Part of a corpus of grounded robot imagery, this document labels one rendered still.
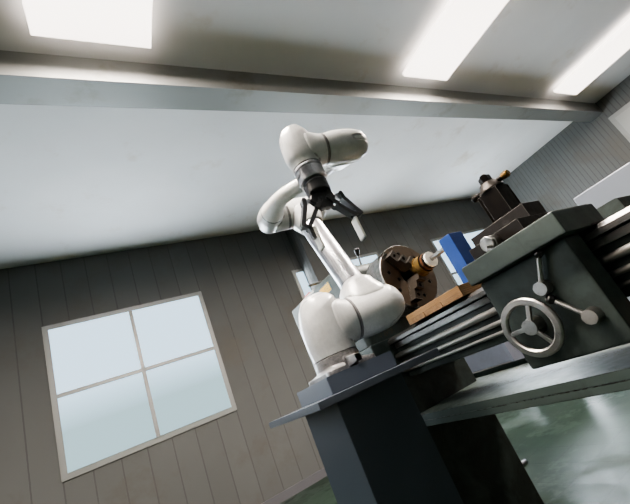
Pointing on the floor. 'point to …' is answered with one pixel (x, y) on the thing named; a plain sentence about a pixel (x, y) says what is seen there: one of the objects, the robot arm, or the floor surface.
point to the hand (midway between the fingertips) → (342, 240)
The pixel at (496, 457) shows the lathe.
